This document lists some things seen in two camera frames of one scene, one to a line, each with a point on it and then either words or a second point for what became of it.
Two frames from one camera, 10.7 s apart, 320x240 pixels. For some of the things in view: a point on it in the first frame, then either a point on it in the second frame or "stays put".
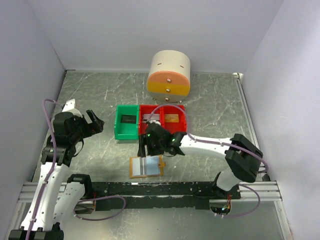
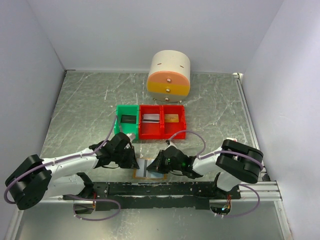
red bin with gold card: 173,117 stays put
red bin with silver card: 145,111 stays put
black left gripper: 96,126 → 132,162
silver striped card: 155,116 stays put
